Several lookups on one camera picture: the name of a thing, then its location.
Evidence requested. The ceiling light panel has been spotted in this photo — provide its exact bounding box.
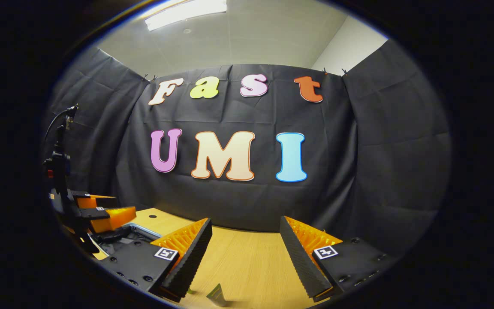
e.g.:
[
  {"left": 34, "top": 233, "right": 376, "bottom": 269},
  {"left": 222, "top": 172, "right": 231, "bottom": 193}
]
[{"left": 144, "top": 0, "right": 228, "bottom": 31}]

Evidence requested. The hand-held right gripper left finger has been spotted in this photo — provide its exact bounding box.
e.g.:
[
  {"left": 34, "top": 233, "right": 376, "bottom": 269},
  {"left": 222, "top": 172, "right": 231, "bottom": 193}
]
[{"left": 98, "top": 217, "right": 213, "bottom": 303}]

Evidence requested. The black backdrop cloth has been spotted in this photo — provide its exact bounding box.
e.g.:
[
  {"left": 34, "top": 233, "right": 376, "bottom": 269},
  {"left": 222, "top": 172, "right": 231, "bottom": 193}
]
[{"left": 41, "top": 39, "right": 452, "bottom": 258}]

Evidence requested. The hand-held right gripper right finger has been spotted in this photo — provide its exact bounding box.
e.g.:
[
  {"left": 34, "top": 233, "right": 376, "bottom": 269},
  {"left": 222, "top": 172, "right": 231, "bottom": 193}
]
[{"left": 279, "top": 215, "right": 398, "bottom": 303}]

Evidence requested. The black cable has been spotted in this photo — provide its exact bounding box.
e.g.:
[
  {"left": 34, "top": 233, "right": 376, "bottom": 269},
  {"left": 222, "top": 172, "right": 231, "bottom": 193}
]
[{"left": 43, "top": 104, "right": 79, "bottom": 144}]

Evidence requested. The pale blue suitcase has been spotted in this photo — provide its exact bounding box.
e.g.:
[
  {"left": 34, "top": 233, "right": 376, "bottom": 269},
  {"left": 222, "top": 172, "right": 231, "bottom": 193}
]
[{"left": 88, "top": 222, "right": 162, "bottom": 260}]

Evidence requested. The green and white tube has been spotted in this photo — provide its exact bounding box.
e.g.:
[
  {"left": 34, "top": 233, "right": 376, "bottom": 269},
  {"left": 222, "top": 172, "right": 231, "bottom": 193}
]
[{"left": 205, "top": 283, "right": 228, "bottom": 307}]

